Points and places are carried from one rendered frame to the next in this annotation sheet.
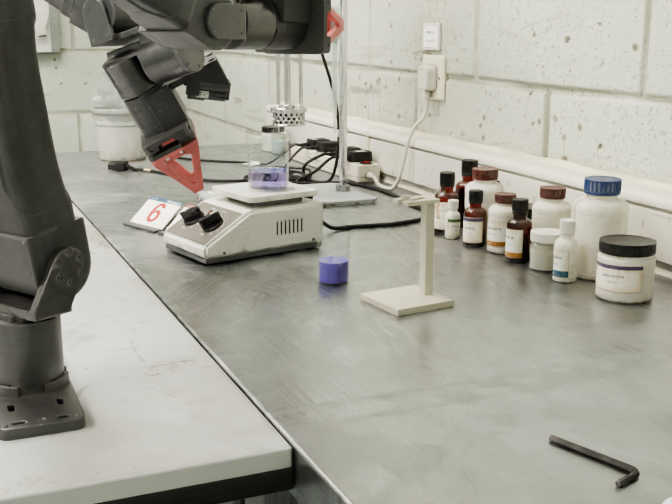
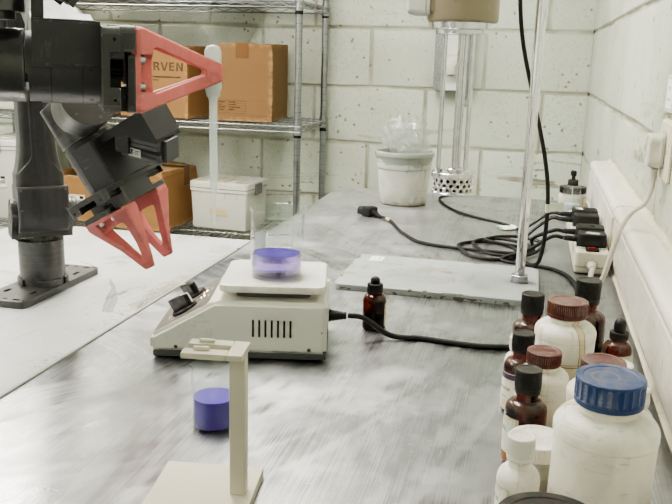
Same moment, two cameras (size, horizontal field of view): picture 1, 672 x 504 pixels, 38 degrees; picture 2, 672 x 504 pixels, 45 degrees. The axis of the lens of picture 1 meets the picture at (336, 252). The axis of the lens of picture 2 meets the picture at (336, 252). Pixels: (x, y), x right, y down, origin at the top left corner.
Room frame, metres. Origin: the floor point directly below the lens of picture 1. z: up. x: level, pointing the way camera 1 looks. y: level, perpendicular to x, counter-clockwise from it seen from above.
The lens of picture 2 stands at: (0.70, -0.51, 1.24)
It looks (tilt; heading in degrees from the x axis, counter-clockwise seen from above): 13 degrees down; 36
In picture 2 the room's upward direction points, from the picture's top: 2 degrees clockwise
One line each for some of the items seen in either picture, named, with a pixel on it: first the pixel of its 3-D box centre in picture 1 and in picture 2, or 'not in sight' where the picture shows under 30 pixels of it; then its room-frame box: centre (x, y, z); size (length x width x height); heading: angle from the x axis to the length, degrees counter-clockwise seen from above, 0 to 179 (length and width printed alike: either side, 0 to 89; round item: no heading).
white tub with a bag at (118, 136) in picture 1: (121, 114); (404, 158); (2.36, 0.52, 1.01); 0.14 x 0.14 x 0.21
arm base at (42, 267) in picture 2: not in sight; (42, 261); (1.37, 0.51, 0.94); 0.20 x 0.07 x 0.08; 23
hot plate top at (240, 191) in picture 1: (264, 190); (275, 276); (1.41, 0.11, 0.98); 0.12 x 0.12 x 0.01; 36
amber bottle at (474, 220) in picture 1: (475, 218); (520, 373); (1.42, -0.21, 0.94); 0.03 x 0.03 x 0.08
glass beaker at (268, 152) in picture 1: (270, 162); (279, 243); (1.41, 0.10, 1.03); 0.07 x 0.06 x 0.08; 125
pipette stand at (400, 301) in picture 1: (407, 250); (202, 421); (1.11, -0.08, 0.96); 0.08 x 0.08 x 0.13; 31
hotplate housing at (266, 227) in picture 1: (250, 221); (253, 310); (1.40, 0.13, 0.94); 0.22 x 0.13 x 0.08; 126
